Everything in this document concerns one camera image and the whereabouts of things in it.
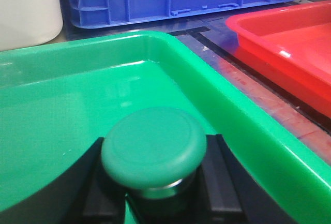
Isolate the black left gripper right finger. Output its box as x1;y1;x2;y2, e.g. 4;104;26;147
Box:
180;133;300;224

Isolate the green plastic tray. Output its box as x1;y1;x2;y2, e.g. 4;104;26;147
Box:
1;31;330;223

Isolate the green mushroom push button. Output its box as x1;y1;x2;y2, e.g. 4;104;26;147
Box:
101;107;207;212

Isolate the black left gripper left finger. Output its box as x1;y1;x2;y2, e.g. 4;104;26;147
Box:
1;137;125;223

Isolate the red plastic tray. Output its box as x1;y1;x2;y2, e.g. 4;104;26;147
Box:
225;1;330;117

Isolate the white cylindrical container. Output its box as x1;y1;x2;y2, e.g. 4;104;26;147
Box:
1;0;63;51

